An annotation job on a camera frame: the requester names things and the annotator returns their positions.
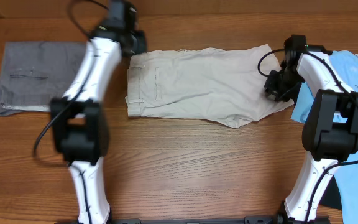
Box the beige khaki shorts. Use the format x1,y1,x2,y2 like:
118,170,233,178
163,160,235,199
126,44,293,129

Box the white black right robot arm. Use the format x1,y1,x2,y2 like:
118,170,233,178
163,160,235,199
262,35,358,224

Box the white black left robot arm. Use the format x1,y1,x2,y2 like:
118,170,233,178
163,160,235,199
49,0,147,224

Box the folded grey cloth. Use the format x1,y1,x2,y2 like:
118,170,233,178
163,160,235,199
0,42,86,116

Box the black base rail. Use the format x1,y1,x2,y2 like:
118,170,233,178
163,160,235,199
107,216,276,224

